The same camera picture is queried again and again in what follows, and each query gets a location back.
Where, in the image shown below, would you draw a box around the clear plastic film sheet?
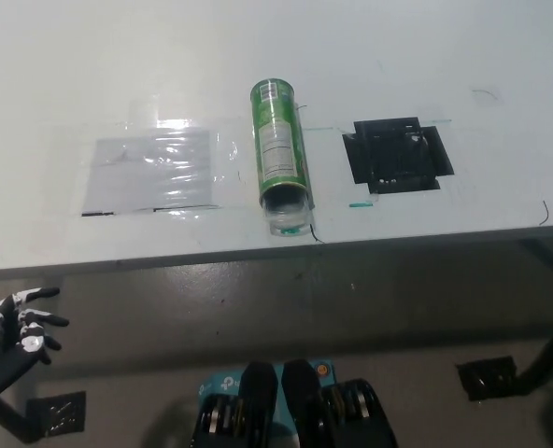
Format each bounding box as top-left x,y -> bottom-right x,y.
46,117 -> 241,219

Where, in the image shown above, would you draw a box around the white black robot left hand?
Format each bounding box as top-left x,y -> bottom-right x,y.
0,287 -> 70,416

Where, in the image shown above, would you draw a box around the black robot torso blocks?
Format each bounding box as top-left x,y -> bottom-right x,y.
190,357 -> 399,448

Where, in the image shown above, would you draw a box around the teal router box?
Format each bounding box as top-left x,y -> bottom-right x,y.
196,358 -> 336,428

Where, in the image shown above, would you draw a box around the black table leg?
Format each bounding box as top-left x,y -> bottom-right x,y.
517,236 -> 553,396
0,394 -> 34,443

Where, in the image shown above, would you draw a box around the green chips can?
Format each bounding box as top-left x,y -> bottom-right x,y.
249,77 -> 316,211

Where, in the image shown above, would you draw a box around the black tape square patch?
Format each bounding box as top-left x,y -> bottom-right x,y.
341,116 -> 456,195

